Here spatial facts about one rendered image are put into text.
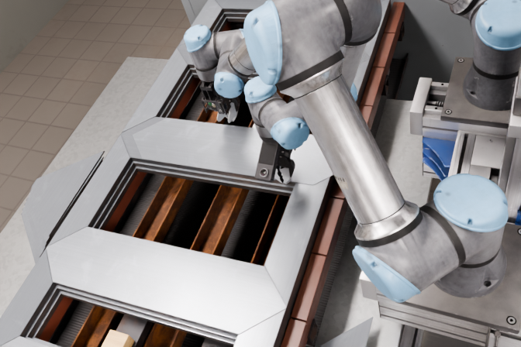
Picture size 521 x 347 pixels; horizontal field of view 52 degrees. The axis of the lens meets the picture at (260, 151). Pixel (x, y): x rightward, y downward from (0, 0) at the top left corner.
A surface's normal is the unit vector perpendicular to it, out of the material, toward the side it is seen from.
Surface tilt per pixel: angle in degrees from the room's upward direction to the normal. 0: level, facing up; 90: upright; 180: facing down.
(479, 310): 0
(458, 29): 90
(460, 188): 8
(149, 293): 0
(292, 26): 45
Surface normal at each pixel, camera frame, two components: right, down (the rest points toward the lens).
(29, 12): 0.90, 0.14
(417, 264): 0.21, 0.05
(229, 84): -0.09, 0.76
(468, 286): -0.18, 0.54
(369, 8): 0.75, 0.18
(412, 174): -0.22, -0.64
